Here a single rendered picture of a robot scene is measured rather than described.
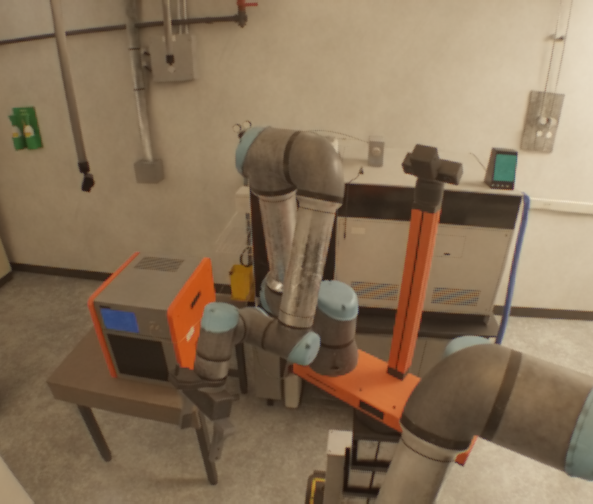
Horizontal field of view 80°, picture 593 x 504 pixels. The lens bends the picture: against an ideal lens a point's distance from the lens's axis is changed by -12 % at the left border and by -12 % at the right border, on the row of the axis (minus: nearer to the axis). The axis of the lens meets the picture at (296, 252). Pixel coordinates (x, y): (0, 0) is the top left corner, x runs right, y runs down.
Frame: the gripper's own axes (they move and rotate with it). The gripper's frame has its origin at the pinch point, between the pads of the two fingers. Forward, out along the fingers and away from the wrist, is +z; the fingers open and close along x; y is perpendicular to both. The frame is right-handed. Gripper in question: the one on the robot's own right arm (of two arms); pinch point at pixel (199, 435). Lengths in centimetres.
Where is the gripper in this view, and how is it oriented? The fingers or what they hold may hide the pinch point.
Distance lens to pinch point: 98.1
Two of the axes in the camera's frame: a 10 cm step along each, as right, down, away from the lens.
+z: -2.1, 9.7, 1.1
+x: -6.8, -2.3, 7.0
